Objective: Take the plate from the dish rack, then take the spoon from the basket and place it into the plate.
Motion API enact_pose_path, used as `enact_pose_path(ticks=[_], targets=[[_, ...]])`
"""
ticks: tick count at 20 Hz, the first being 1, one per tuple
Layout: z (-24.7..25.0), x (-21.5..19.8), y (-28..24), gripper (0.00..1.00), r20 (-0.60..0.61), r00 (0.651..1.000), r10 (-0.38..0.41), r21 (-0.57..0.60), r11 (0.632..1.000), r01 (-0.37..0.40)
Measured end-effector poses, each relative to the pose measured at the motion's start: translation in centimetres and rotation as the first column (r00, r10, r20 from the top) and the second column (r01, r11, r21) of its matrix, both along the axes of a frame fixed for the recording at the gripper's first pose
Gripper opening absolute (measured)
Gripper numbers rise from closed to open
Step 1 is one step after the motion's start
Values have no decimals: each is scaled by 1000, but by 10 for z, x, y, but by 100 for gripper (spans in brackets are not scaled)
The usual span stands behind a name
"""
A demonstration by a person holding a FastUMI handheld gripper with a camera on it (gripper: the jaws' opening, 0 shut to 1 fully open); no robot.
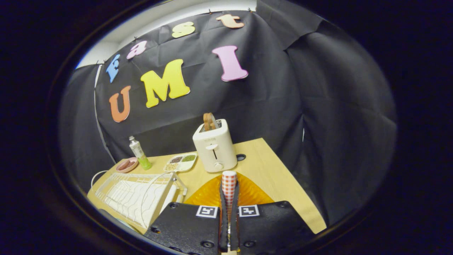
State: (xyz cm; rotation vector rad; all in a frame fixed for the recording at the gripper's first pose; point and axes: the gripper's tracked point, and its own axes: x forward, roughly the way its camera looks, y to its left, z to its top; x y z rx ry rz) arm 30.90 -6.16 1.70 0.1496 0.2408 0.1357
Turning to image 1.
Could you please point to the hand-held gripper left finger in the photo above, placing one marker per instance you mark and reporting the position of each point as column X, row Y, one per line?
column 223, row 230

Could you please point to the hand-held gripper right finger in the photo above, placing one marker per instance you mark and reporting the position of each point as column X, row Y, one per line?
column 234, row 233

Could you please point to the white rack drain tray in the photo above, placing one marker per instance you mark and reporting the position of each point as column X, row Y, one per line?
column 127, row 198

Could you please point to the white divided food tray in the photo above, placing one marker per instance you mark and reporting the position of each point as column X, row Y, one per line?
column 185, row 165

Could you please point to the white toaster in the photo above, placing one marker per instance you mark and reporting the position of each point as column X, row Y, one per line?
column 216, row 152

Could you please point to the light toast bread slice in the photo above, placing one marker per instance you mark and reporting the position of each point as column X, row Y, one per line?
column 207, row 122

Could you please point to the pink bowl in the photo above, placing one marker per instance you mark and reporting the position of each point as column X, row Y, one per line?
column 135, row 163

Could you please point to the green liquid bottle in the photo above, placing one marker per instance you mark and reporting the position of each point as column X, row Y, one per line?
column 138, row 150

